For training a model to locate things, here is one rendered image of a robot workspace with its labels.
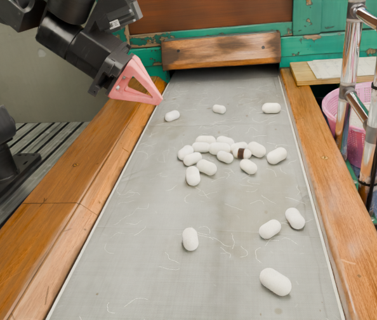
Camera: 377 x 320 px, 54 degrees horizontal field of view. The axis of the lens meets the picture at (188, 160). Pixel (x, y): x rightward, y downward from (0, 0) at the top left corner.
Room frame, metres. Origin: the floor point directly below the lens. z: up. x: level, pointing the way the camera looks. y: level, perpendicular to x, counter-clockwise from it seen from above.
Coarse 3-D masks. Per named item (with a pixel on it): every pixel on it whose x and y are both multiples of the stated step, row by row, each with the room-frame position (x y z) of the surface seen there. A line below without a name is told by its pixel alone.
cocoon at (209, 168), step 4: (200, 160) 0.53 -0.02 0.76; (204, 160) 0.52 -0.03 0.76; (200, 164) 0.52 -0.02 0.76; (204, 164) 0.51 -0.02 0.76; (208, 164) 0.51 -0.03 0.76; (212, 164) 0.51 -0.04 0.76; (200, 168) 0.51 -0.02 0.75; (204, 168) 0.51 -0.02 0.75; (208, 168) 0.50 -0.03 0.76; (212, 168) 0.50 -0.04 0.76; (204, 172) 0.51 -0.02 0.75; (208, 172) 0.50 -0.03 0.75; (212, 172) 0.50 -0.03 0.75
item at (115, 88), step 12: (132, 60) 0.57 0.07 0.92; (132, 72) 0.55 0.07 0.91; (108, 84) 0.58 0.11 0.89; (120, 84) 0.56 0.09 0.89; (144, 84) 0.56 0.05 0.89; (108, 96) 0.56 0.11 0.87; (120, 96) 0.56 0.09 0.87; (132, 96) 0.56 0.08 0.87; (144, 96) 0.57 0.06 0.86; (156, 96) 0.56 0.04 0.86
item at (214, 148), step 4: (212, 144) 0.57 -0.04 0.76; (216, 144) 0.57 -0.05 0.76; (220, 144) 0.57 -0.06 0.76; (224, 144) 0.57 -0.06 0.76; (212, 148) 0.57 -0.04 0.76; (216, 148) 0.57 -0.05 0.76; (220, 148) 0.56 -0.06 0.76; (224, 148) 0.56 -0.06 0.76; (228, 148) 0.56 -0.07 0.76; (212, 152) 0.57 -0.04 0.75; (216, 152) 0.56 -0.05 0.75; (228, 152) 0.56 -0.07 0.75
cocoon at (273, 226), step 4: (272, 220) 0.36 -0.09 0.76; (276, 220) 0.36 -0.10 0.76; (264, 224) 0.36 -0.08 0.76; (268, 224) 0.35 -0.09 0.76; (272, 224) 0.35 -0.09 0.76; (276, 224) 0.35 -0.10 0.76; (280, 224) 0.36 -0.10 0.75; (260, 228) 0.35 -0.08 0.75; (264, 228) 0.35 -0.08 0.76; (268, 228) 0.35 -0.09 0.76; (272, 228) 0.35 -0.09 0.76; (276, 228) 0.35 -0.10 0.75; (280, 228) 0.35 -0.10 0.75; (260, 232) 0.35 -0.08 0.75; (264, 232) 0.34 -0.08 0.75; (268, 232) 0.34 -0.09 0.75; (272, 232) 0.34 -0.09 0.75; (276, 232) 0.35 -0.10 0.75; (264, 236) 0.34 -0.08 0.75; (268, 236) 0.34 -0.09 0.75
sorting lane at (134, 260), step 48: (192, 96) 0.88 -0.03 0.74; (240, 96) 0.84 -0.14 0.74; (144, 144) 0.65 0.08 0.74; (192, 144) 0.62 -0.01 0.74; (288, 144) 0.58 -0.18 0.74; (144, 192) 0.48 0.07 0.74; (192, 192) 0.47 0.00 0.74; (240, 192) 0.45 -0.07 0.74; (288, 192) 0.44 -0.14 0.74; (96, 240) 0.38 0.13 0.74; (144, 240) 0.37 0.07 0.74; (240, 240) 0.35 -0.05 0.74; (288, 240) 0.34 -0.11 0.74; (96, 288) 0.30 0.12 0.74; (144, 288) 0.29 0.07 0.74; (192, 288) 0.28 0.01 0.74; (240, 288) 0.28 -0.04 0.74; (336, 288) 0.26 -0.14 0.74
